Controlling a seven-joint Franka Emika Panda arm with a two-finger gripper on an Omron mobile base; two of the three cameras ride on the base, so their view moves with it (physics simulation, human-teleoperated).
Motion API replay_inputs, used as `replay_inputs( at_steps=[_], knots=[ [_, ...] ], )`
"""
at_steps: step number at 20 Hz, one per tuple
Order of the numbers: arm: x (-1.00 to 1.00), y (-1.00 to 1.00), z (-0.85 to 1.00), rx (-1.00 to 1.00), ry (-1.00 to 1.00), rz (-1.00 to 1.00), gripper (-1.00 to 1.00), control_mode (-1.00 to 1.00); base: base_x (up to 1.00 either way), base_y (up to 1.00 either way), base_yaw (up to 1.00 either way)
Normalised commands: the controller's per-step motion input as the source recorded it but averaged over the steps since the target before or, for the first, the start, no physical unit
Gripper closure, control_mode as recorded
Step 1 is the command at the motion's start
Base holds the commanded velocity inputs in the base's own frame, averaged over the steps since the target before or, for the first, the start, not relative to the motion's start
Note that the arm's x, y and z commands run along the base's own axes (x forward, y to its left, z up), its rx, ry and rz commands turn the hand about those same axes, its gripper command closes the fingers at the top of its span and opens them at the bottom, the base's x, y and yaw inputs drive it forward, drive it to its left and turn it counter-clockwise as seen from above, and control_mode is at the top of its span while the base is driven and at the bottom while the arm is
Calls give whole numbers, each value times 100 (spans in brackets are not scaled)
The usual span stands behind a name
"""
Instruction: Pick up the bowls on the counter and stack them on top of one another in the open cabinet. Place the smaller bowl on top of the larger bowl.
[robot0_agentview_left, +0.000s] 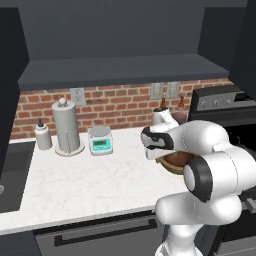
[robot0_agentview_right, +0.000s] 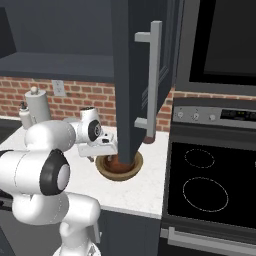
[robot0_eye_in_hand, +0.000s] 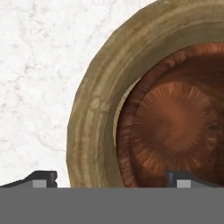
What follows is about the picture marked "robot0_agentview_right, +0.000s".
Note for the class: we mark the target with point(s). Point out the dark grey open wall cabinet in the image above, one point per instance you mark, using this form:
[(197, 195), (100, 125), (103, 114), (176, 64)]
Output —
[(56, 40)]

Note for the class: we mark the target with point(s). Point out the white wall outlet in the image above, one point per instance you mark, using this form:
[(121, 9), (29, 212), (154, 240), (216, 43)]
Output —
[(58, 88)]

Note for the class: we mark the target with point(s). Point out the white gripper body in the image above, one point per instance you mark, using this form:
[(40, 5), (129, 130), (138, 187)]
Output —
[(96, 149)]

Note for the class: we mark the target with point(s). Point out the small white black-capped bottle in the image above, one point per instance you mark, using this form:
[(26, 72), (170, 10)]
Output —
[(24, 118)]

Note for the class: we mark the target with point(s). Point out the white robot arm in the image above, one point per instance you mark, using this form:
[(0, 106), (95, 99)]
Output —
[(40, 166)]

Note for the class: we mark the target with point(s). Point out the small reddish-brown bowl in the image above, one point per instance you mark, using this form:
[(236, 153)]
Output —
[(149, 140)]

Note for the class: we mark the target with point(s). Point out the large white canister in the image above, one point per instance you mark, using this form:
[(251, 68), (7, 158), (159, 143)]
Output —
[(38, 106)]

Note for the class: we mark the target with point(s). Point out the dark grey cabinet door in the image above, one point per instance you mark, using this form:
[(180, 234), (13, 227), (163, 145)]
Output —
[(130, 83)]

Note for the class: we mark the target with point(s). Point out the dark grey base cabinets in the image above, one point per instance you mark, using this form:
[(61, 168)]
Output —
[(130, 233)]

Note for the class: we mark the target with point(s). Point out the large brown bowl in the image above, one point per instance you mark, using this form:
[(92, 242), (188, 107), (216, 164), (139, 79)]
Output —
[(110, 173)]

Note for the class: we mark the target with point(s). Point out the black and steel stove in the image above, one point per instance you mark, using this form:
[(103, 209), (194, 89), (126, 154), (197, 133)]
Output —
[(206, 173)]

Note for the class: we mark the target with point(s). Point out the black microwave oven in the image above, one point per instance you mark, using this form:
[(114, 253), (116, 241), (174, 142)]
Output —
[(220, 43)]

